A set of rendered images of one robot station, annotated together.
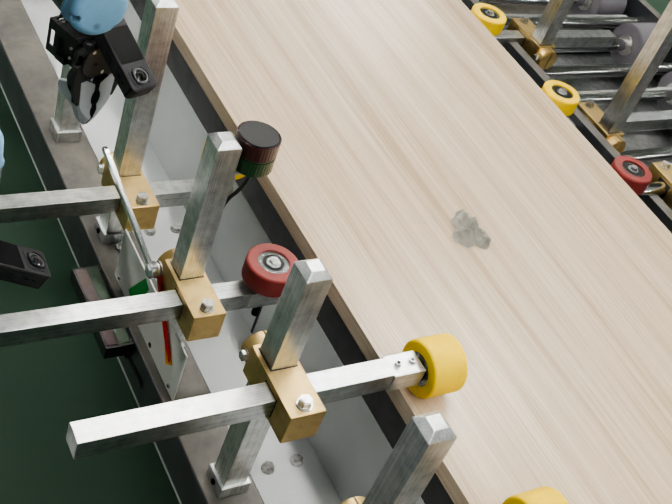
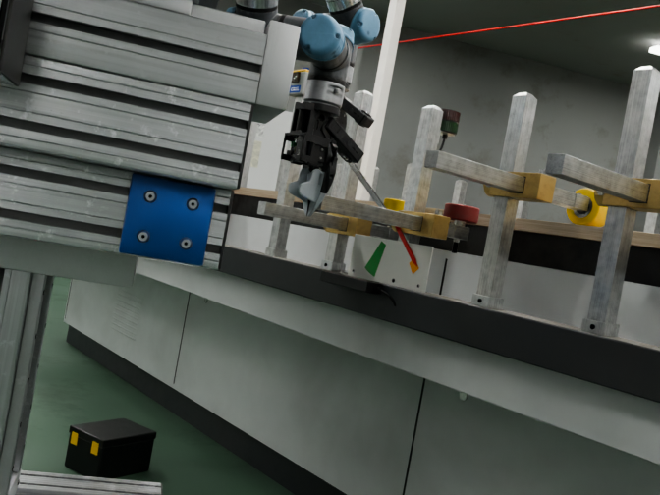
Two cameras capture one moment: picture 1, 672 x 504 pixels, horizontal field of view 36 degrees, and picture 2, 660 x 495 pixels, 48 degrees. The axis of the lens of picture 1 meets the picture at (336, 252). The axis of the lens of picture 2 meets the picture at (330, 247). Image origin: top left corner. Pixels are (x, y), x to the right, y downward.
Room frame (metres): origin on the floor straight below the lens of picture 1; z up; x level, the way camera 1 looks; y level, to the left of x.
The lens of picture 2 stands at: (-0.60, 0.23, 0.78)
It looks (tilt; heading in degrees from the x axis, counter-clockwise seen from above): 1 degrees down; 4
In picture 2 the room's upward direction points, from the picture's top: 10 degrees clockwise
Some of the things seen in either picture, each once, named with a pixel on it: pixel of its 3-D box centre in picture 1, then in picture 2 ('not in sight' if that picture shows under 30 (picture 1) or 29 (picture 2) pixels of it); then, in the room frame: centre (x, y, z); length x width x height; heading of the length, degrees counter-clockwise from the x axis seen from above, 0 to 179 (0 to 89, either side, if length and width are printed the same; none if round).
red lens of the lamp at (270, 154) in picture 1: (257, 141); (446, 116); (1.11, 0.15, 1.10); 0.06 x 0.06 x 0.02
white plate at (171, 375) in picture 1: (148, 313); (387, 261); (1.08, 0.22, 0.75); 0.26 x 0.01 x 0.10; 43
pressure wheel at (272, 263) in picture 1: (264, 287); (458, 228); (1.12, 0.08, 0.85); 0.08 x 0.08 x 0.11
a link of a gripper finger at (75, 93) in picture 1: (82, 77); not in sight; (1.18, 0.42, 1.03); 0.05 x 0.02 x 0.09; 154
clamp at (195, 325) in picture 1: (190, 292); (419, 224); (1.06, 0.17, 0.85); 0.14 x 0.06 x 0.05; 43
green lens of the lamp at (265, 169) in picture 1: (252, 156); (444, 127); (1.11, 0.15, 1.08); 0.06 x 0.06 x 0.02
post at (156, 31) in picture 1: (134, 131); (348, 185); (1.26, 0.35, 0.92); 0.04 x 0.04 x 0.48; 43
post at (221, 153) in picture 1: (187, 268); (413, 211); (1.07, 0.18, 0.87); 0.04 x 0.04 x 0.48; 43
